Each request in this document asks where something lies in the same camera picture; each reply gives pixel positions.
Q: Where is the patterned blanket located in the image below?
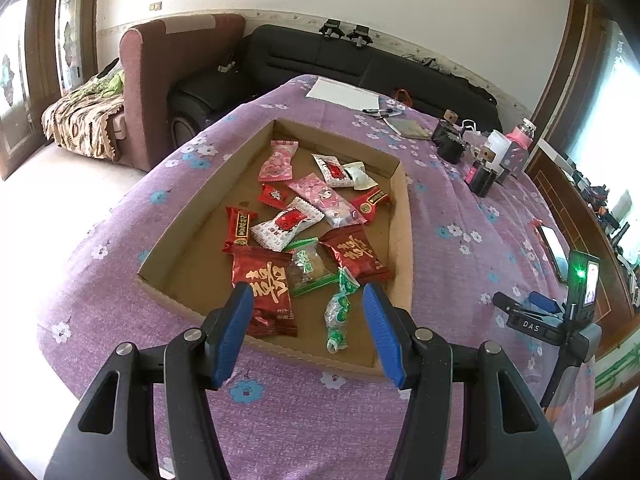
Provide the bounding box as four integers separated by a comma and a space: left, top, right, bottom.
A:
41, 70, 124, 162

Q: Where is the black cylinder container back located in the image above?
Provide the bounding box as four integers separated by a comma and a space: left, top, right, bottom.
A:
432, 110, 466, 165

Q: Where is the brown cardboard tray box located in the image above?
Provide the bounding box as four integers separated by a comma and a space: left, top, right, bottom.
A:
138, 119, 413, 377

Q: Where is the black cylinder container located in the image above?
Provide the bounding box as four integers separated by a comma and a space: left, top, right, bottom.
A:
432, 110, 466, 165
464, 148, 497, 197

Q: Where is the black leather sofa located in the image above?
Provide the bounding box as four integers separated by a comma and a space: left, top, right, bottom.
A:
168, 25, 502, 145

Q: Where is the green white candy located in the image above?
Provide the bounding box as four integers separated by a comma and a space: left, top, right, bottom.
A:
324, 266, 360, 354

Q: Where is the long pink snack packet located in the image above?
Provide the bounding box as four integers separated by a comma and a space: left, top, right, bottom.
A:
258, 140, 298, 182

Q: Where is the black cylinder container front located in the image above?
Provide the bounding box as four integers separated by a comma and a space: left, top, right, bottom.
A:
464, 148, 497, 197

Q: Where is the pink lidded bottle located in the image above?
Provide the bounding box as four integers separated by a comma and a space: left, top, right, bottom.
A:
500, 118, 536, 177

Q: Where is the red gold candy bar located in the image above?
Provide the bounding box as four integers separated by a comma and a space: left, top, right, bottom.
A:
222, 206, 257, 254

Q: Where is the red gold-seal candy bar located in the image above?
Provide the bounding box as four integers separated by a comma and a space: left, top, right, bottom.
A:
350, 186, 390, 222

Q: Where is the white paper sheet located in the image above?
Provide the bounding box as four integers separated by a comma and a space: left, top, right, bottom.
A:
306, 77, 380, 112

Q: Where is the small red candy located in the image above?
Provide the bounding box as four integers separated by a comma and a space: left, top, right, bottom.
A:
257, 182, 288, 210

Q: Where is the smartphone in red case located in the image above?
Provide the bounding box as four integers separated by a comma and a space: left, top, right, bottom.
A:
534, 220, 568, 284

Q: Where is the clear green-edged snack bag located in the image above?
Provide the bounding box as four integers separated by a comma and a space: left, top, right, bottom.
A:
284, 237, 338, 297

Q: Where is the purple floral tablecloth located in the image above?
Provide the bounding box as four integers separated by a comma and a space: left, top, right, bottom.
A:
39, 76, 563, 479

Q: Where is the maroon armchair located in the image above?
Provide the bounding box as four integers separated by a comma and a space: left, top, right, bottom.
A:
118, 13, 245, 171

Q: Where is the brown notebook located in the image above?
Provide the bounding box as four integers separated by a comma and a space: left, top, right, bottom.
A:
385, 117, 432, 140

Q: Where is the white cylindrical jar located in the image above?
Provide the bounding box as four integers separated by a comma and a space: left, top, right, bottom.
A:
484, 130, 512, 174

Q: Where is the white red square snack packet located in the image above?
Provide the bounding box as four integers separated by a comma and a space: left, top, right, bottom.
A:
250, 197, 324, 252

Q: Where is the large red gold-character packet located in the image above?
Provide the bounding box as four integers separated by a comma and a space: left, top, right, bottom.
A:
231, 245, 298, 338

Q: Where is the wooden side cabinet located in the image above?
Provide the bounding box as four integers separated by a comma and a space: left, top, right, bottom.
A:
525, 151, 639, 358

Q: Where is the small white sachet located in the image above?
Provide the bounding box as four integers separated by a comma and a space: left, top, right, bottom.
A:
344, 162, 378, 191

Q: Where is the large pink cartoon packet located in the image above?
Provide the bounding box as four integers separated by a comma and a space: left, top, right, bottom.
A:
286, 174, 367, 229

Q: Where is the white red-print snack packet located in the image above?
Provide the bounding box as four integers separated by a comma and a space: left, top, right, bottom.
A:
312, 154, 354, 188

